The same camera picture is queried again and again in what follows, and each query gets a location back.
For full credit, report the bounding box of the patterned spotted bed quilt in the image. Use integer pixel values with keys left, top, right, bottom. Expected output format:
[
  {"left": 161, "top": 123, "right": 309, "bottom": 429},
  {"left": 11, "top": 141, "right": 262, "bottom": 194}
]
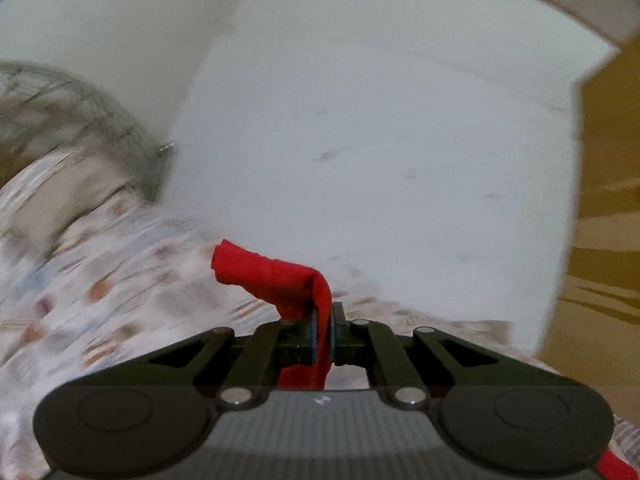
[{"left": 1, "top": 151, "right": 639, "bottom": 479}]

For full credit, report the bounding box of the red long-sleeve garment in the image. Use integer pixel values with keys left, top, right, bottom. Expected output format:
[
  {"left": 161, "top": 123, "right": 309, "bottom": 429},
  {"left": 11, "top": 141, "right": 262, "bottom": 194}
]
[{"left": 210, "top": 240, "right": 332, "bottom": 390}]

